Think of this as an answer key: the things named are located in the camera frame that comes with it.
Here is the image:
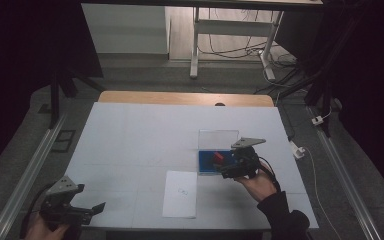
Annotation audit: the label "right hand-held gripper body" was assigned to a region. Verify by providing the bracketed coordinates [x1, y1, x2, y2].
[222, 136, 268, 180]

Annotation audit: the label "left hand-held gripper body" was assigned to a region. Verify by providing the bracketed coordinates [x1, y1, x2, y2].
[39, 175, 94, 232]

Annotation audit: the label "red stamp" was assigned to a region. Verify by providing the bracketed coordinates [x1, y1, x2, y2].
[212, 151, 226, 165]

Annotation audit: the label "blue ink pad box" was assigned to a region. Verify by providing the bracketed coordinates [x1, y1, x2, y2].
[197, 129, 240, 176]

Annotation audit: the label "person's right hand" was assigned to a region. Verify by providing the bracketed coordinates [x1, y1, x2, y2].
[233, 161, 278, 203]

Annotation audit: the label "person's left hand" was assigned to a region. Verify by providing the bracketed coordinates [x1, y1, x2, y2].
[24, 213, 70, 240]

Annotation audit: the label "white paper sheet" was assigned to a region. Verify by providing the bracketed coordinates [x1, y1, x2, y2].
[161, 170, 198, 220]

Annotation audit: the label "white power plug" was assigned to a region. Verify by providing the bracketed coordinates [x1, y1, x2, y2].
[289, 140, 306, 160]

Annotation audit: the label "white table cover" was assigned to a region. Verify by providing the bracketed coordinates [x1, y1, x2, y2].
[63, 101, 320, 231]

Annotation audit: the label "black stand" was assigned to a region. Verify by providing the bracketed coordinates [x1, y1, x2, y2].
[48, 66, 106, 130]
[274, 19, 361, 138]

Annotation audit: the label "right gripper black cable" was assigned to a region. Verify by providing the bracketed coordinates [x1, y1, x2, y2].
[258, 156, 282, 193]

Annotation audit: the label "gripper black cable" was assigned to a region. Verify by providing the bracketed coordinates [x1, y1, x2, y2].
[19, 183, 55, 240]
[258, 156, 282, 193]

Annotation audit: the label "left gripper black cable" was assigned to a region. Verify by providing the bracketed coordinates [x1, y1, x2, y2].
[19, 183, 55, 240]

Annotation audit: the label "aluminium rail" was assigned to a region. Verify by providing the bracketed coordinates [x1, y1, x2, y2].
[308, 106, 383, 240]
[0, 114, 68, 240]

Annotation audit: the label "white cable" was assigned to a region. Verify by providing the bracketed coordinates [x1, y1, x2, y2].
[302, 146, 343, 240]

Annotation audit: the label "black floor cables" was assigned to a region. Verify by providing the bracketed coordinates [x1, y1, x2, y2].
[198, 8, 309, 96]

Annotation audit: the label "white desk frame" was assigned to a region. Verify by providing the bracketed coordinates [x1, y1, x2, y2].
[189, 6, 285, 81]

